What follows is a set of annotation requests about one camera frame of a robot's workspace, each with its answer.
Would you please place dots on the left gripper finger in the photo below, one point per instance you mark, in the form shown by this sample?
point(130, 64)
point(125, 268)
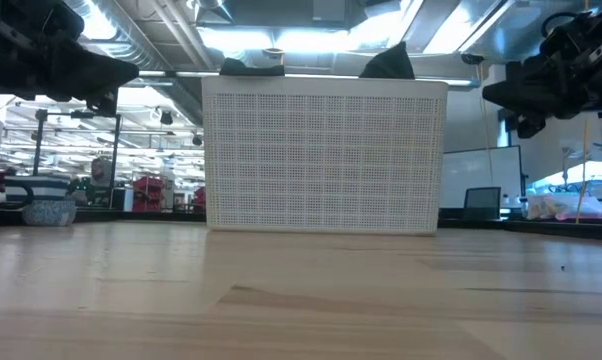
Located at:
point(105, 104)
point(91, 72)

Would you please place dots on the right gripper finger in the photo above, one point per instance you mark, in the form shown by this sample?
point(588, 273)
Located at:
point(530, 127)
point(531, 95)

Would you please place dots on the dark green knitted sweater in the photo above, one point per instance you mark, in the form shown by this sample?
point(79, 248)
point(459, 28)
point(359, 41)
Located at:
point(388, 65)

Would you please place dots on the black ceiling spotlight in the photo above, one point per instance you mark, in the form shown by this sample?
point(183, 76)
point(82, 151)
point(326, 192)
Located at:
point(166, 118)
point(197, 140)

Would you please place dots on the white board panel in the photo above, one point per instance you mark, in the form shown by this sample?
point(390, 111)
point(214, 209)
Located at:
point(481, 170)

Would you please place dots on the person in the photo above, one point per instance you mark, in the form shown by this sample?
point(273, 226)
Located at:
point(101, 172)

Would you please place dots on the long light tube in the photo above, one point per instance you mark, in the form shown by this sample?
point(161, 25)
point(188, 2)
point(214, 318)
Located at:
point(463, 82)

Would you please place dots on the white plastic bag clutter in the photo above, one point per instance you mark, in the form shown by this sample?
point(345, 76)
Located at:
point(556, 206)

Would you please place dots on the black office chair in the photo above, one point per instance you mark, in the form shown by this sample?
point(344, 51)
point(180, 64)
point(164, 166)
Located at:
point(482, 202)

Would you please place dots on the red shelf unit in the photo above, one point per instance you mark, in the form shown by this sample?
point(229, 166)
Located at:
point(200, 199)
point(148, 195)

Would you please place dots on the white striped container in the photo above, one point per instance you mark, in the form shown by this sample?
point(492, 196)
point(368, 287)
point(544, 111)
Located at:
point(38, 187)

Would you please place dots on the grey speckled bowl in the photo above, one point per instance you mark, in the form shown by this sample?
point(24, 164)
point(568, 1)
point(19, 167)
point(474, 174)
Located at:
point(48, 214)

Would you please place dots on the bright ceiling light panel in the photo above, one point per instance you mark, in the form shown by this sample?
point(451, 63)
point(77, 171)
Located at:
point(236, 37)

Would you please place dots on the white perforated plastic basket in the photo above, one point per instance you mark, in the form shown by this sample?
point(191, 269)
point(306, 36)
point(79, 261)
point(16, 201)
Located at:
point(321, 160)

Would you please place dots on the black metal stand frame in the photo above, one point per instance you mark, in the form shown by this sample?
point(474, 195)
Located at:
point(116, 150)

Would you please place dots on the black ceiling camera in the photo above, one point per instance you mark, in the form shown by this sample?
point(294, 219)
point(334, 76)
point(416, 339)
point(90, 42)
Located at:
point(472, 58)

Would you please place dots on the black table edge rail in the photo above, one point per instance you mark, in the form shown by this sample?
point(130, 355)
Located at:
point(556, 230)

